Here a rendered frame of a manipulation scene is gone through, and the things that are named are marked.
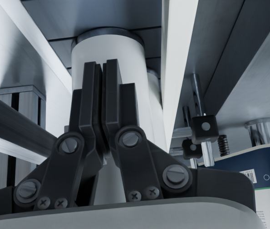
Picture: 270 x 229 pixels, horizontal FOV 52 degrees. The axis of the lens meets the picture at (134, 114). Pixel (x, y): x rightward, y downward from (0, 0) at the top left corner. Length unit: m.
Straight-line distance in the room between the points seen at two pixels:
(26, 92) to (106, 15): 0.22
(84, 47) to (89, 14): 0.02
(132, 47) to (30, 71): 0.19
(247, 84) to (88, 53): 0.18
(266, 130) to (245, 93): 0.13
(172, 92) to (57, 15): 0.09
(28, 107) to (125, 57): 0.21
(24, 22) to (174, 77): 0.10
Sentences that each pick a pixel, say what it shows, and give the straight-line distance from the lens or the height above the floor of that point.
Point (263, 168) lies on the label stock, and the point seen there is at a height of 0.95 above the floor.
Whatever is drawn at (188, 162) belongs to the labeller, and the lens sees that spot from 0.65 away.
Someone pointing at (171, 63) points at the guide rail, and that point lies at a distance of 0.16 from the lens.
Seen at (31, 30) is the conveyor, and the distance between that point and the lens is 0.19.
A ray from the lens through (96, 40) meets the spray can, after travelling 0.18.
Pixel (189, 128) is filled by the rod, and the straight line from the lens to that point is 0.34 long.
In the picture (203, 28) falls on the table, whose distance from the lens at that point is 0.29.
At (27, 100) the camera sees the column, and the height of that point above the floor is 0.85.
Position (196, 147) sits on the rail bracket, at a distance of 0.46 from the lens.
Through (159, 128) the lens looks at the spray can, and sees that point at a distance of 0.21.
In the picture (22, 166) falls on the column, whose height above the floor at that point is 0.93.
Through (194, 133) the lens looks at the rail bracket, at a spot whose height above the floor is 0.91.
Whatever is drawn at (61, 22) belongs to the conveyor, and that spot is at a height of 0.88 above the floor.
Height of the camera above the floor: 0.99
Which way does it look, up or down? 19 degrees down
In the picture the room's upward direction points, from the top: 175 degrees clockwise
